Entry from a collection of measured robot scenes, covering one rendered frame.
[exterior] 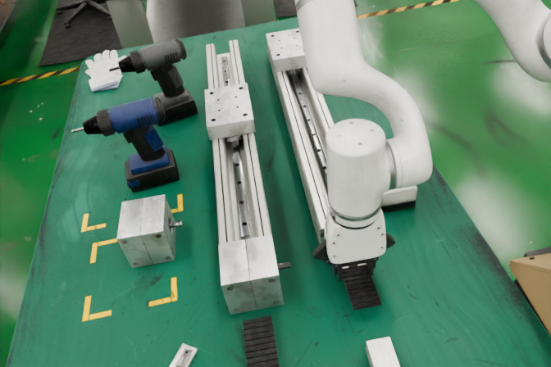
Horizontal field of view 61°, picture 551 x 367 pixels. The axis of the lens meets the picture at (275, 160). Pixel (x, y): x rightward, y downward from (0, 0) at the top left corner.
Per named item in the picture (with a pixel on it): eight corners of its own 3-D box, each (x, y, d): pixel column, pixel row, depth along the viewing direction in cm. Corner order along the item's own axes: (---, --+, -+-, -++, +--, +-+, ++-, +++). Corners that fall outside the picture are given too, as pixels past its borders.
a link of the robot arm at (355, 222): (332, 222, 72) (332, 234, 74) (389, 211, 72) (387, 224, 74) (320, 184, 78) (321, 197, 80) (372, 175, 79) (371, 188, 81)
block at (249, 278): (297, 302, 86) (293, 272, 80) (229, 314, 86) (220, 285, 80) (289, 262, 93) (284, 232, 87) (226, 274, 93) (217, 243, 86)
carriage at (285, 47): (314, 74, 133) (312, 53, 128) (275, 81, 132) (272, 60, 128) (303, 47, 144) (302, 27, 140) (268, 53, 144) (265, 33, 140)
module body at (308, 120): (371, 247, 94) (372, 219, 88) (321, 256, 93) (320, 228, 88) (298, 53, 154) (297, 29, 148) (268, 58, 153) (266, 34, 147)
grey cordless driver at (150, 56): (202, 113, 134) (184, 43, 120) (134, 136, 129) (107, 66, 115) (194, 100, 140) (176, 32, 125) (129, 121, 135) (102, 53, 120)
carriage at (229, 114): (257, 141, 113) (253, 119, 109) (211, 149, 113) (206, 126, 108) (250, 104, 125) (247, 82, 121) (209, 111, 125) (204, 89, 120)
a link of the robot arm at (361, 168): (378, 174, 78) (323, 183, 78) (381, 110, 70) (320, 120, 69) (393, 210, 72) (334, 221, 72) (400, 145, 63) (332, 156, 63)
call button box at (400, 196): (415, 207, 100) (418, 187, 96) (371, 215, 100) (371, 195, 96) (402, 182, 106) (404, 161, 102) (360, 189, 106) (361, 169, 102)
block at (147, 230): (187, 258, 97) (175, 228, 90) (131, 268, 96) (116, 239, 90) (187, 222, 104) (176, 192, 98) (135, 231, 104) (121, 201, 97)
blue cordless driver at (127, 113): (185, 179, 114) (161, 106, 100) (102, 203, 111) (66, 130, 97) (180, 160, 120) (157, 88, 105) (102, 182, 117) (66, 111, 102)
